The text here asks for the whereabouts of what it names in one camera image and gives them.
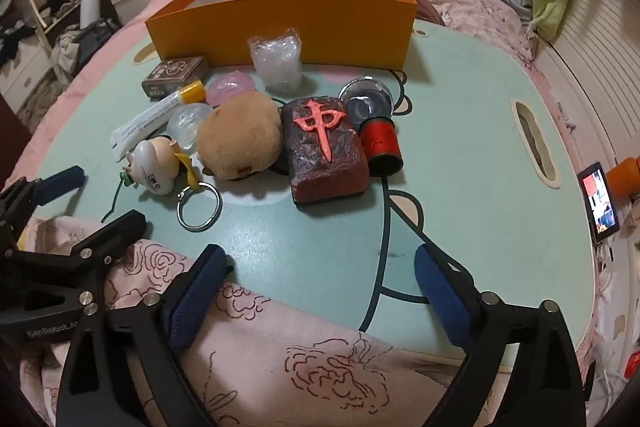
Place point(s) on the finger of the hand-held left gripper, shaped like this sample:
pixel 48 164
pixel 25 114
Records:
pixel 120 227
pixel 60 182

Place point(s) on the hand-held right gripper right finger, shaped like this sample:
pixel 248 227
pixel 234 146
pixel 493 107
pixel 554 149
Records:
pixel 442 302

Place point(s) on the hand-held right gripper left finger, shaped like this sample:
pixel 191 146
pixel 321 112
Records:
pixel 200 302

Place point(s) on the white tube yellow cap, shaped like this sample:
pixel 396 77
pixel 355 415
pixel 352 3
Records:
pixel 150 119

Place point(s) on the clear plastic dome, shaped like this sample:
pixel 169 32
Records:
pixel 187 122

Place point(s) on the brown plush toy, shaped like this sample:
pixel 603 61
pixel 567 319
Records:
pixel 235 132

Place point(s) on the brown card box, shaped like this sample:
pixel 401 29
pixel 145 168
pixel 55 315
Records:
pixel 172 74

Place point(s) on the red thread spool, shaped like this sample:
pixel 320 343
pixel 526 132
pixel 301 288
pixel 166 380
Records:
pixel 380 139

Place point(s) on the pink round jelly container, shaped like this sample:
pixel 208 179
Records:
pixel 230 88

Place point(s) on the red mahjong tile block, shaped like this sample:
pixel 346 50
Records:
pixel 325 167

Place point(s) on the round metal tin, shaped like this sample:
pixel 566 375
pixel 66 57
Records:
pixel 365 99

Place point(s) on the bubble wrap packet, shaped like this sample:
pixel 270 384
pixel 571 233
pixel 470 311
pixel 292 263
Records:
pixel 275 62

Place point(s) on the orange cardboard box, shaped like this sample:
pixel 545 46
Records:
pixel 300 32

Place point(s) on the pink rose-print cloth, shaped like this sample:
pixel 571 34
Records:
pixel 275 357

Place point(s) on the green cartoon lap table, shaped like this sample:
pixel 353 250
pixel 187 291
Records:
pixel 475 207

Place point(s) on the pink bed sheet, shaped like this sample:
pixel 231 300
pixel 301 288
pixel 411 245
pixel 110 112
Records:
pixel 85 77

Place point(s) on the dark clothes pile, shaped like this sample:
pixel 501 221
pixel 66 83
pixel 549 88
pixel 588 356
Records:
pixel 12 42

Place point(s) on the black bag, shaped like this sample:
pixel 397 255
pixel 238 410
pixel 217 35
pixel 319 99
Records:
pixel 90 37

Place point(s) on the smartphone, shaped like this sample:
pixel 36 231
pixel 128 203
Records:
pixel 600 207

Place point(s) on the orange object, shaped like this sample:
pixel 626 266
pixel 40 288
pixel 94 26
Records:
pixel 627 177

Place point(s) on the pink floral blanket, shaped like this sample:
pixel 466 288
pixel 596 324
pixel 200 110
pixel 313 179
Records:
pixel 470 7

